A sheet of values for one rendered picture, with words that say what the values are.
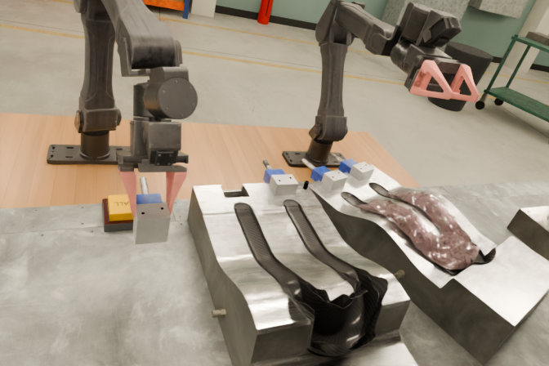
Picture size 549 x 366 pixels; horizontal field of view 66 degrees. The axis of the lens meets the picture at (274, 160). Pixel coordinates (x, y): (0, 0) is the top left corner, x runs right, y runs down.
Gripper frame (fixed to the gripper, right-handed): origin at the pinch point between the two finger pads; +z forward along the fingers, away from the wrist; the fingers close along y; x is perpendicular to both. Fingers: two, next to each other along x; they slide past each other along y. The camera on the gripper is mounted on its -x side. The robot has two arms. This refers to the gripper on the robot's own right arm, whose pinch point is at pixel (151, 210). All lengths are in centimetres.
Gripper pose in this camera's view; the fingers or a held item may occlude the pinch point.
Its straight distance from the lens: 69.6
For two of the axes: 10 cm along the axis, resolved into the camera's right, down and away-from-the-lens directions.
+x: -4.3, -1.1, 9.0
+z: -0.4, 9.9, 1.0
